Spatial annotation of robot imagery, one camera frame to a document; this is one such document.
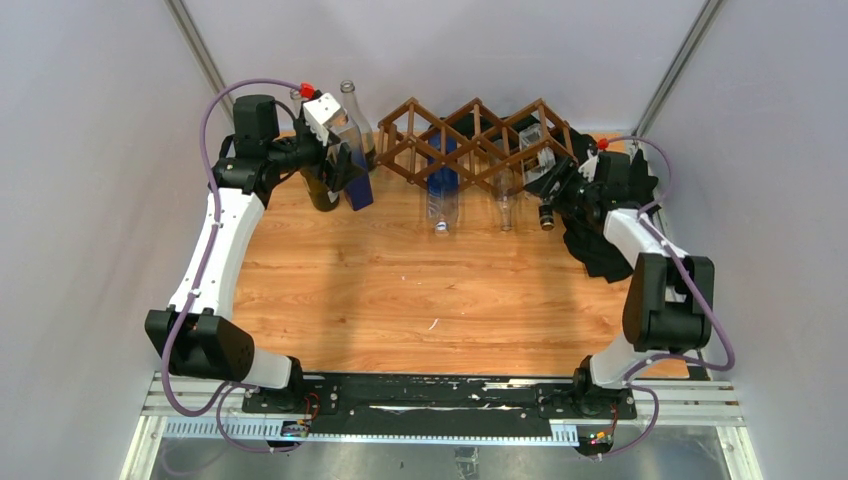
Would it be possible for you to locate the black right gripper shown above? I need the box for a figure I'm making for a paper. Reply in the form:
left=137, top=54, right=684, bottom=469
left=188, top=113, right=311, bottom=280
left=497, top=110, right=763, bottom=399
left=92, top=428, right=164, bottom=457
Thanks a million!
left=523, top=156, right=601, bottom=220

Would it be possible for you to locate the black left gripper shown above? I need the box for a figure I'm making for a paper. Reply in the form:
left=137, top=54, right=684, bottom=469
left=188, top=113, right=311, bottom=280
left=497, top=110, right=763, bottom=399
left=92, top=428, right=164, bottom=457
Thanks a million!
left=267, top=118, right=364, bottom=192

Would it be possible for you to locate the blue labelled clear bottle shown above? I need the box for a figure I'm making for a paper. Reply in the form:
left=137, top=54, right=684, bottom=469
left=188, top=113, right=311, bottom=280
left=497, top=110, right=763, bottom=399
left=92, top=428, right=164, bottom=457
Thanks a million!
left=330, top=113, right=374, bottom=211

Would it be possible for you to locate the clear square glass bottle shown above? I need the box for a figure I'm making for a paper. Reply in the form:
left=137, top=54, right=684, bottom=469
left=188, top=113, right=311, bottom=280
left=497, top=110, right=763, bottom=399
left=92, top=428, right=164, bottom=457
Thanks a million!
left=517, top=125, right=558, bottom=232

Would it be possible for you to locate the dark green wine bottle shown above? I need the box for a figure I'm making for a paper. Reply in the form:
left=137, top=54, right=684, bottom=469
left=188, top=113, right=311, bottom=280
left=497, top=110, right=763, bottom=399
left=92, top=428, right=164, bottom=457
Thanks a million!
left=299, top=166, right=340, bottom=212

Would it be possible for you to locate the small clear glass bottle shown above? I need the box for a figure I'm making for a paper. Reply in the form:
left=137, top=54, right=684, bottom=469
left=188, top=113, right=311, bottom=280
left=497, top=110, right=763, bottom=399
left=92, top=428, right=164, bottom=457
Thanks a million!
left=493, top=167, right=516, bottom=231

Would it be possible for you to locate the clear bottle with black label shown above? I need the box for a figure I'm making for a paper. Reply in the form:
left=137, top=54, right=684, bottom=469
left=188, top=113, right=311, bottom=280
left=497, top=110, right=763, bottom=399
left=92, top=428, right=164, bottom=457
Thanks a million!
left=340, top=79, right=378, bottom=172

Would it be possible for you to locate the tall clear glass bottle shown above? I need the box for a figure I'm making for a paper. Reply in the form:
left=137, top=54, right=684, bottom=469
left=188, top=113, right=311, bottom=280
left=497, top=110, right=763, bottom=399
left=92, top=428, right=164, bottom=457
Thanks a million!
left=289, top=89, right=304, bottom=118

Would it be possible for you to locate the clear bottle with blue label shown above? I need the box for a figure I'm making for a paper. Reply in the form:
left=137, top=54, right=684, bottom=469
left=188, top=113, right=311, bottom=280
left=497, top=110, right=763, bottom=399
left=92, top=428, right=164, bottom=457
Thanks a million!
left=426, top=167, right=459, bottom=236

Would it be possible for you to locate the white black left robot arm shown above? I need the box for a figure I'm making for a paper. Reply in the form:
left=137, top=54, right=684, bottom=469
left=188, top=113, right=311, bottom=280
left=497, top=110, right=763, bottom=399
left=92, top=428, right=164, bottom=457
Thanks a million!
left=144, top=91, right=365, bottom=416

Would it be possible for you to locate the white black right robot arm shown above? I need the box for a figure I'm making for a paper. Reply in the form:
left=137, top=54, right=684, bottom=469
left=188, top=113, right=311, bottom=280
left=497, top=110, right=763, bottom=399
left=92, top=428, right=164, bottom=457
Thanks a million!
left=525, top=151, right=714, bottom=418

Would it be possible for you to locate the brown wooden wine rack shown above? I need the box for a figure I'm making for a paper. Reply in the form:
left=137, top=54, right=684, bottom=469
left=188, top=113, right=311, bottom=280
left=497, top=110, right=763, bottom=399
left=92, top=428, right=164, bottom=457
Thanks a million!
left=375, top=97, right=574, bottom=192

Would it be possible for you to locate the black cloth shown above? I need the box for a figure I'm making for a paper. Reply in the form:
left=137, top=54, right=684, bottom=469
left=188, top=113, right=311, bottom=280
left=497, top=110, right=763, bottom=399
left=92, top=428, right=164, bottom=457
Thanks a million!
left=551, top=128, right=659, bottom=283

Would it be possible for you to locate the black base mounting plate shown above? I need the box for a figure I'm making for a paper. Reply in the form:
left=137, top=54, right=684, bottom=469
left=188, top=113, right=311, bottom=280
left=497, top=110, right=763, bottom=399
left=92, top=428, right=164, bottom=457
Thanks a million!
left=241, top=372, right=636, bottom=438

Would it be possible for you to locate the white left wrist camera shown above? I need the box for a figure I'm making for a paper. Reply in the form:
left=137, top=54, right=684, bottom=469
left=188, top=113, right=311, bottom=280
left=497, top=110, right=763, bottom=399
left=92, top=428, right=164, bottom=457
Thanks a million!
left=301, top=93, right=345, bottom=146

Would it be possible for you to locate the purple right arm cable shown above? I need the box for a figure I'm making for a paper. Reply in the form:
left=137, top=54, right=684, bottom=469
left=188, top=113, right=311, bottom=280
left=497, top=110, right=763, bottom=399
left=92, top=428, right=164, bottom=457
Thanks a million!
left=596, top=135, right=737, bottom=460

